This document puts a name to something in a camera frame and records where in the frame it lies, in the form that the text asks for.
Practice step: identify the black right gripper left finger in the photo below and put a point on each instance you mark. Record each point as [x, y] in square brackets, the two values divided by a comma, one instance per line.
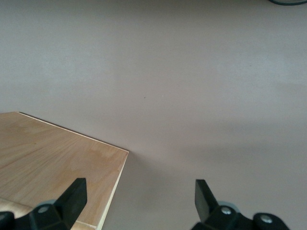
[72, 203]

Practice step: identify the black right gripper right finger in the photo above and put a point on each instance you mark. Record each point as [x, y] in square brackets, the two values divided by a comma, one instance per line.
[206, 203]

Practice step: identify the oak wooden drawer cabinet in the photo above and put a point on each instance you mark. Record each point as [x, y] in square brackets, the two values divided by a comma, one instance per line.
[48, 155]

